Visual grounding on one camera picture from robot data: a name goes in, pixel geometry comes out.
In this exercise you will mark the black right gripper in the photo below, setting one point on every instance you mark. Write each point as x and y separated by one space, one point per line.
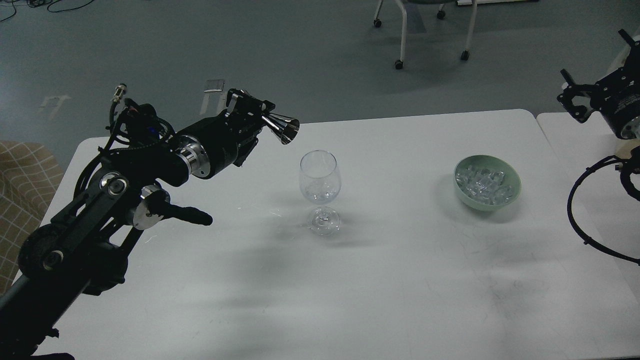
622 102

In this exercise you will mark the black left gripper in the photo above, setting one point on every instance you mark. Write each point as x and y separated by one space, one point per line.
214 143

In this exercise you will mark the steel cocktail jigger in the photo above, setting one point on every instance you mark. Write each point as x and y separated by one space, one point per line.
285 128

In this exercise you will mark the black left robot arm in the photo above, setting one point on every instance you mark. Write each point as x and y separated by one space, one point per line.
119 194

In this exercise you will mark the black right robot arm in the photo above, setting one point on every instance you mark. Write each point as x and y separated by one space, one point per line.
576 100

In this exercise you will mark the clear wine glass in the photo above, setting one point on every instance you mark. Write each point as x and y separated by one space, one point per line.
320 182

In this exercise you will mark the pile of ice cubes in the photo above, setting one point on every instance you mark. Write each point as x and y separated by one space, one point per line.
484 185

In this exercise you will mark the green bowl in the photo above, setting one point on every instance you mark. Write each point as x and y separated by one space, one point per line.
488 161

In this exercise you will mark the white rolling chair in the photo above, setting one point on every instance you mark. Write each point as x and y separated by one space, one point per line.
412 22

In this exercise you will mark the beige checkered sofa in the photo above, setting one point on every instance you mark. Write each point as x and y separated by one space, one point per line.
30 176

